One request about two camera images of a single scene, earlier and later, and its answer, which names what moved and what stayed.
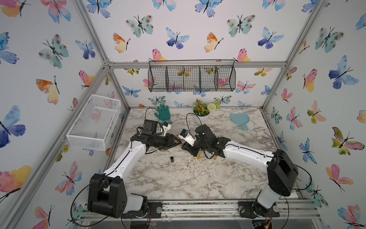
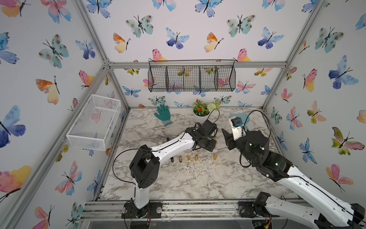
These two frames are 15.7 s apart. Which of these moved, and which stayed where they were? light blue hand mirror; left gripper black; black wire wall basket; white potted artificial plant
Moved: left gripper black
Stayed: white potted artificial plant; black wire wall basket; light blue hand mirror
